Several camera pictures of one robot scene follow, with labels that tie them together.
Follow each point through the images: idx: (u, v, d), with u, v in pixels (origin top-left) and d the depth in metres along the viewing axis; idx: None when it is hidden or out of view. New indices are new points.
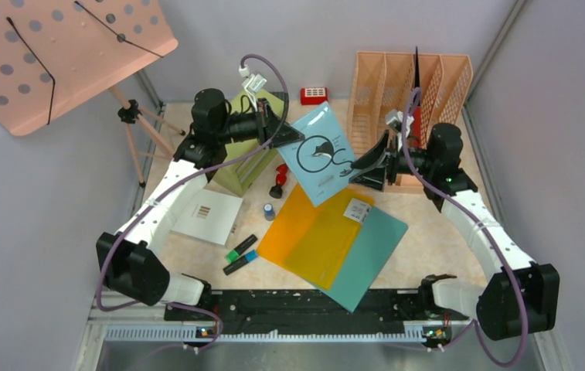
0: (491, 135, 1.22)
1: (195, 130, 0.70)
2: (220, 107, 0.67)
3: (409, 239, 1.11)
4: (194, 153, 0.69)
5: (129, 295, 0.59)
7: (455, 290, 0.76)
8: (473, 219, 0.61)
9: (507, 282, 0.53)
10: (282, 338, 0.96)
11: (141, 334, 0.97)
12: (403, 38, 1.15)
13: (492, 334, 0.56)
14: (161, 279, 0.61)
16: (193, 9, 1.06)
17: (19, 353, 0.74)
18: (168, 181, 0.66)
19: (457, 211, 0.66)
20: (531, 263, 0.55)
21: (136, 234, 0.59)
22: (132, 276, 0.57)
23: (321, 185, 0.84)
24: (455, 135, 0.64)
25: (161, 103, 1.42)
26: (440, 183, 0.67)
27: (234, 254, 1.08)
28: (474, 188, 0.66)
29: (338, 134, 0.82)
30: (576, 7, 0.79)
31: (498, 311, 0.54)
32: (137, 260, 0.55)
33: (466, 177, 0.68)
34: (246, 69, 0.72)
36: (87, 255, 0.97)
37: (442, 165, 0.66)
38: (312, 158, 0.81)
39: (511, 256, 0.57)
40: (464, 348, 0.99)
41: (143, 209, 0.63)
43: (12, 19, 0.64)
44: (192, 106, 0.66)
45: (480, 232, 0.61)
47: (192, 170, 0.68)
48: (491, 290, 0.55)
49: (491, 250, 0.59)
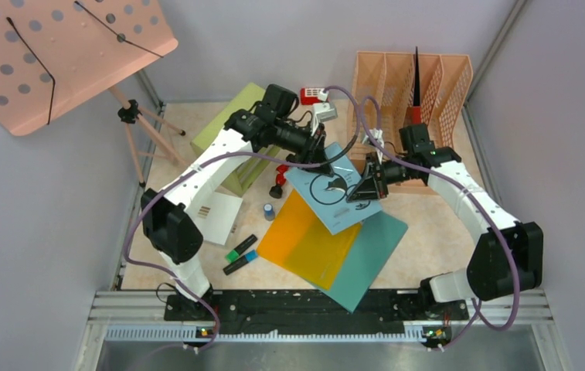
0: (491, 135, 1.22)
1: (259, 107, 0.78)
2: (292, 97, 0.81)
3: (409, 238, 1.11)
4: (245, 123, 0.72)
5: (162, 248, 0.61)
7: (450, 279, 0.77)
8: (457, 186, 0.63)
9: (493, 241, 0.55)
10: (282, 338, 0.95)
11: (141, 335, 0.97)
12: (403, 38, 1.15)
13: (483, 295, 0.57)
14: (194, 240, 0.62)
16: (192, 8, 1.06)
17: (19, 354, 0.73)
18: (215, 148, 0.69)
19: (441, 182, 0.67)
20: (515, 222, 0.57)
21: (176, 195, 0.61)
22: (168, 232, 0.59)
23: (336, 216, 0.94)
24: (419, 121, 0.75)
25: (161, 103, 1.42)
26: (425, 157, 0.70)
27: (234, 254, 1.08)
28: (457, 160, 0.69)
29: (350, 172, 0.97)
30: (577, 8, 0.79)
31: (485, 270, 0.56)
32: (174, 220, 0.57)
33: (448, 150, 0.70)
34: (325, 95, 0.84)
36: (86, 256, 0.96)
37: (420, 144, 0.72)
38: (327, 192, 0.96)
39: (497, 217, 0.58)
40: (464, 348, 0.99)
41: (186, 173, 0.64)
43: (12, 19, 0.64)
44: (272, 87, 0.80)
45: (465, 198, 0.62)
47: (241, 143, 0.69)
48: (479, 251, 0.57)
49: (477, 212, 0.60)
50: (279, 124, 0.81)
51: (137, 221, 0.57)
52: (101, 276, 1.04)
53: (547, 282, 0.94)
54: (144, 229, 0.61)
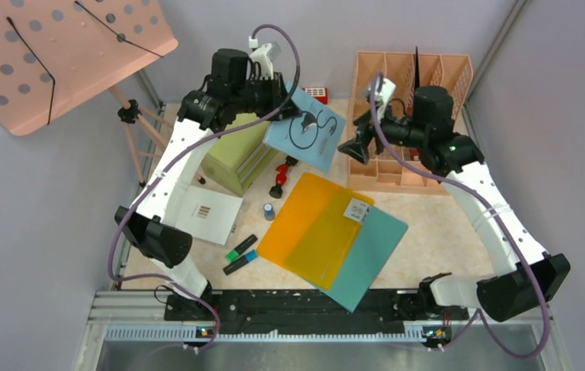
0: (491, 135, 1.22)
1: (209, 83, 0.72)
2: (241, 62, 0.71)
3: (409, 238, 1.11)
4: (200, 107, 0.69)
5: (154, 256, 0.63)
7: (451, 284, 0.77)
8: (485, 205, 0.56)
9: (522, 280, 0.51)
10: (282, 338, 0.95)
11: (141, 334, 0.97)
12: (403, 38, 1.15)
13: (493, 312, 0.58)
14: (182, 241, 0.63)
16: (192, 8, 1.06)
17: (19, 354, 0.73)
18: (175, 146, 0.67)
19: (467, 196, 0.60)
20: (543, 254, 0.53)
21: (147, 209, 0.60)
22: (151, 244, 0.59)
23: (320, 151, 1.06)
24: (441, 94, 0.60)
25: (161, 103, 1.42)
26: (442, 150, 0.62)
27: (234, 253, 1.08)
28: (480, 160, 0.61)
29: (311, 102, 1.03)
30: (577, 8, 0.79)
31: (504, 299, 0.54)
32: (152, 233, 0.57)
33: (471, 142, 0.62)
34: (256, 41, 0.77)
36: (86, 256, 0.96)
37: (434, 129, 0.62)
38: (304, 135, 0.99)
39: (523, 247, 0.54)
40: (464, 348, 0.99)
41: (151, 182, 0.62)
43: (12, 19, 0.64)
44: (215, 55, 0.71)
45: (491, 219, 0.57)
47: (199, 133, 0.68)
48: (502, 283, 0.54)
49: (503, 239, 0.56)
50: (238, 91, 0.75)
51: (117, 239, 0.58)
52: (101, 276, 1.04)
53: None
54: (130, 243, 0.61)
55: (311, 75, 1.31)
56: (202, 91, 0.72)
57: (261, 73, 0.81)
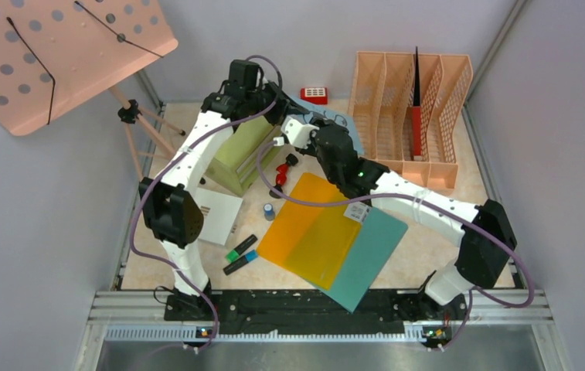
0: (491, 135, 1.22)
1: (227, 86, 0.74)
2: (255, 69, 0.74)
3: (409, 238, 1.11)
4: (219, 103, 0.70)
5: (170, 235, 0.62)
7: (441, 279, 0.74)
8: (409, 199, 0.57)
9: (477, 238, 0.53)
10: (282, 338, 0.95)
11: (141, 334, 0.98)
12: (403, 39, 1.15)
13: (484, 284, 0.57)
14: (197, 219, 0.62)
16: (192, 8, 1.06)
17: (19, 353, 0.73)
18: (197, 130, 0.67)
19: (388, 199, 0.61)
20: (476, 207, 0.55)
21: (171, 178, 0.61)
22: (172, 216, 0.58)
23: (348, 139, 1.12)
24: (336, 136, 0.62)
25: (161, 103, 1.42)
26: (356, 182, 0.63)
27: (234, 254, 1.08)
28: (386, 169, 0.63)
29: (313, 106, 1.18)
30: (578, 7, 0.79)
31: (478, 264, 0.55)
32: (177, 202, 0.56)
33: (372, 163, 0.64)
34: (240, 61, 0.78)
36: (86, 256, 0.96)
37: (345, 165, 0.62)
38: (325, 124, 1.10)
39: (460, 212, 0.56)
40: (464, 348, 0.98)
41: (176, 157, 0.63)
43: (12, 19, 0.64)
44: (230, 64, 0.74)
45: (420, 206, 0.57)
47: (221, 120, 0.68)
48: (467, 251, 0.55)
49: (440, 216, 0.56)
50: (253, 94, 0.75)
51: (140, 209, 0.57)
52: (101, 276, 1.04)
53: (548, 282, 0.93)
54: (147, 218, 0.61)
55: (311, 76, 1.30)
56: (220, 92, 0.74)
57: (260, 80, 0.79)
